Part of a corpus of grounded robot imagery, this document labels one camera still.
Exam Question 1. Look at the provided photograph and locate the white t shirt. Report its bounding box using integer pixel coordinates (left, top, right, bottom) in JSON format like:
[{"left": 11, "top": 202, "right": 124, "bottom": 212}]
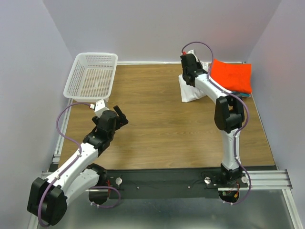
[{"left": 178, "top": 74, "right": 207, "bottom": 103}]

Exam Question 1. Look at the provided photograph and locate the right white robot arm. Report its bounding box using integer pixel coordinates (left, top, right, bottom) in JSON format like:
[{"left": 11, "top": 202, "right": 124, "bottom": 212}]
[{"left": 180, "top": 52, "right": 245, "bottom": 187}]

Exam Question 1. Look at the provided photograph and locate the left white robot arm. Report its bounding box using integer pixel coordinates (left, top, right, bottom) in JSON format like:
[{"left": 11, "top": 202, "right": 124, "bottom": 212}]
[{"left": 27, "top": 104, "right": 128, "bottom": 228}]

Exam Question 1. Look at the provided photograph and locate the orange folded t shirt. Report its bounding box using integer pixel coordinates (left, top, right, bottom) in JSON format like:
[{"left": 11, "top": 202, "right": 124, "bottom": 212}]
[{"left": 211, "top": 59, "right": 252, "bottom": 94}]

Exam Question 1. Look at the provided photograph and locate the white plastic laundry basket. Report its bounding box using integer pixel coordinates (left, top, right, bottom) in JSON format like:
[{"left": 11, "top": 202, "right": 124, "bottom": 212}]
[{"left": 63, "top": 52, "right": 118, "bottom": 103}]

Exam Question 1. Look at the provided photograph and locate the teal folded t shirt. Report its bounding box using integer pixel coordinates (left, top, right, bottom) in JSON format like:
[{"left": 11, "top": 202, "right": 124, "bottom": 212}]
[{"left": 233, "top": 92, "right": 251, "bottom": 98}]

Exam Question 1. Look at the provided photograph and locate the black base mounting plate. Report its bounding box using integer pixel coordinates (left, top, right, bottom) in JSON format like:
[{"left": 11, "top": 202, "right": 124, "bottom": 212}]
[{"left": 88, "top": 167, "right": 248, "bottom": 200}]

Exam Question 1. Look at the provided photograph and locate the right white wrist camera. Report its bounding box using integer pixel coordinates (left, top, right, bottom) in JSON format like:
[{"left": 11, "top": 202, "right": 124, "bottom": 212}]
[{"left": 182, "top": 50, "right": 200, "bottom": 62}]

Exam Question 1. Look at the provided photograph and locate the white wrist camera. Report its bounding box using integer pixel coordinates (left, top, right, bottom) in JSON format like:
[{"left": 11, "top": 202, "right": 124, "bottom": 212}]
[
  {"left": 182, "top": 50, "right": 200, "bottom": 62},
  {"left": 90, "top": 99, "right": 109, "bottom": 118}
]

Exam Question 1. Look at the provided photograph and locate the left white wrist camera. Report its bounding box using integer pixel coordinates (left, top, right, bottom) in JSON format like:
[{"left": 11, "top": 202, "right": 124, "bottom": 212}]
[{"left": 90, "top": 99, "right": 109, "bottom": 118}]

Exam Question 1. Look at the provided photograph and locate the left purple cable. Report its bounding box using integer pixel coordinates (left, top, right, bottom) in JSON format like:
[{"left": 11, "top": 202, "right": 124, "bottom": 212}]
[{"left": 38, "top": 102, "right": 122, "bottom": 227}]

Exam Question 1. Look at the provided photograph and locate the purple cable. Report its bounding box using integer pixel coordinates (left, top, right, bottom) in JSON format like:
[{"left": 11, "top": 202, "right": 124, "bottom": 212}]
[
  {"left": 38, "top": 102, "right": 122, "bottom": 227},
  {"left": 181, "top": 42, "right": 252, "bottom": 206}
]

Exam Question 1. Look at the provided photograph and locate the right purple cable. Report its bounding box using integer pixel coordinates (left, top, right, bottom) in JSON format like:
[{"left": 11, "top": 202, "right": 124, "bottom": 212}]
[{"left": 181, "top": 42, "right": 252, "bottom": 206}]

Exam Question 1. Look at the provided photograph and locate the left aluminium side rail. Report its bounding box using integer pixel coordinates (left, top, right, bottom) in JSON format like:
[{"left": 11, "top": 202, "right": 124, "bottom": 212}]
[{"left": 52, "top": 108, "right": 71, "bottom": 164}]

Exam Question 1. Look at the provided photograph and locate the aluminium frame rail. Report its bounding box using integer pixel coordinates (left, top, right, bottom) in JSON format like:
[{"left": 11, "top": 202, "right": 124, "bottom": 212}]
[{"left": 46, "top": 169, "right": 292, "bottom": 194}]

